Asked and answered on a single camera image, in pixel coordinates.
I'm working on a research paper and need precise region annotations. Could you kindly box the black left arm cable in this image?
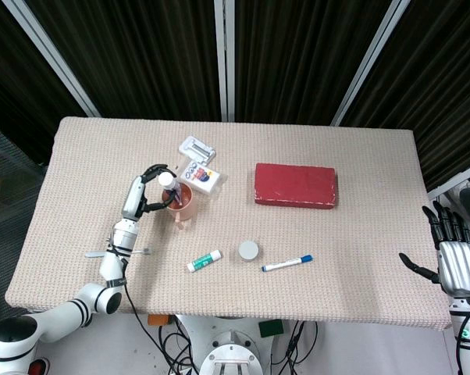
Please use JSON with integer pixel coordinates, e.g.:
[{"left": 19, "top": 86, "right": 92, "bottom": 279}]
[{"left": 119, "top": 257, "right": 160, "bottom": 375}]

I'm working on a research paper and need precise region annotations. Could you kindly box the red round button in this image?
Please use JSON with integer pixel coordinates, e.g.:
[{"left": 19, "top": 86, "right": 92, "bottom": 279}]
[{"left": 27, "top": 358, "right": 51, "bottom": 375}]

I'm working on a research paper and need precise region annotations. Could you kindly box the grey round cap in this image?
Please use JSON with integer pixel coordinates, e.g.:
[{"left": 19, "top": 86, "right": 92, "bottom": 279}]
[{"left": 237, "top": 240, "right": 261, "bottom": 263}]

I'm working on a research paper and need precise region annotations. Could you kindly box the black mesh screen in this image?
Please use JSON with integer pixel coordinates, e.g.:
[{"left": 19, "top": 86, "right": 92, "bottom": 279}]
[{"left": 0, "top": 116, "right": 47, "bottom": 329}]

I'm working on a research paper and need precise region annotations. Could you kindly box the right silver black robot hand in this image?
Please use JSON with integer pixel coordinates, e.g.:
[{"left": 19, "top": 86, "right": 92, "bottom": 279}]
[{"left": 398, "top": 201, "right": 470, "bottom": 298}]

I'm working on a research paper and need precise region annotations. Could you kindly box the black pleated curtain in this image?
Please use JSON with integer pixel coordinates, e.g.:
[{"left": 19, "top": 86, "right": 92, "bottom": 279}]
[
  {"left": 340, "top": 0, "right": 470, "bottom": 192},
  {"left": 0, "top": 0, "right": 88, "bottom": 165},
  {"left": 233, "top": 0, "right": 393, "bottom": 126},
  {"left": 23, "top": 0, "right": 223, "bottom": 122}
]

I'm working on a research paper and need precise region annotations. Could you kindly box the white marker with blue cap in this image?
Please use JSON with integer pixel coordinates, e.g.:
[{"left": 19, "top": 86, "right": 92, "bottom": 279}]
[{"left": 261, "top": 254, "right": 315, "bottom": 273}]

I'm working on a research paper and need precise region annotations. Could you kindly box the beige waffle tablecloth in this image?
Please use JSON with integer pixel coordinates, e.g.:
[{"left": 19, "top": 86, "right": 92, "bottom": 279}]
[{"left": 4, "top": 116, "right": 450, "bottom": 332}]

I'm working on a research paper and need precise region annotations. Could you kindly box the white frame post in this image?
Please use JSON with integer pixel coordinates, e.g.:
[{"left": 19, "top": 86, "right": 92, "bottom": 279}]
[
  {"left": 330, "top": 0, "right": 411, "bottom": 127},
  {"left": 425, "top": 159, "right": 470, "bottom": 196},
  {"left": 0, "top": 0, "right": 101, "bottom": 117},
  {"left": 213, "top": 0, "right": 236, "bottom": 122}
]

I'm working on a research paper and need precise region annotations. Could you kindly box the green box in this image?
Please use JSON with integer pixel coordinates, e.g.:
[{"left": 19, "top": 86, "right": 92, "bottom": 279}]
[{"left": 258, "top": 319, "right": 285, "bottom": 338}]

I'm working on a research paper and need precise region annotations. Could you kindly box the white card box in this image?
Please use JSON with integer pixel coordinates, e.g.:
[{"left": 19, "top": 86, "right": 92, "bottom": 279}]
[{"left": 179, "top": 159, "right": 225, "bottom": 196}]

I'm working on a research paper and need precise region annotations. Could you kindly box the white robot torso base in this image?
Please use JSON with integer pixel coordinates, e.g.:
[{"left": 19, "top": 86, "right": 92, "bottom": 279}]
[{"left": 176, "top": 314, "right": 283, "bottom": 375}]

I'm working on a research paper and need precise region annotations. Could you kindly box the green white glue stick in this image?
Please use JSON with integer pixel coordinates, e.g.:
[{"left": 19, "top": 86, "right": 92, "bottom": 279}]
[{"left": 186, "top": 249, "right": 223, "bottom": 273}]

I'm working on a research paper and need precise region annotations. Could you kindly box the pink ribbed cup with handle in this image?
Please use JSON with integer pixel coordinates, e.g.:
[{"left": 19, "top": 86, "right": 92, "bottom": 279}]
[{"left": 160, "top": 183, "right": 200, "bottom": 234}]

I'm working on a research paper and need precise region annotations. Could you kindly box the red brick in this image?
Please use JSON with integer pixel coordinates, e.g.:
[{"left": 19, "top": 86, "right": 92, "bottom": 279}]
[{"left": 253, "top": 162, "right": 340, "bottom": 212}]

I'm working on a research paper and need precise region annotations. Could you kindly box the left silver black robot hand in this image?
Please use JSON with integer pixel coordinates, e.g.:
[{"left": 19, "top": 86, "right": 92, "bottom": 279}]
[{"left": 120, "top": 162, "right": 177, "bottom": 221}]

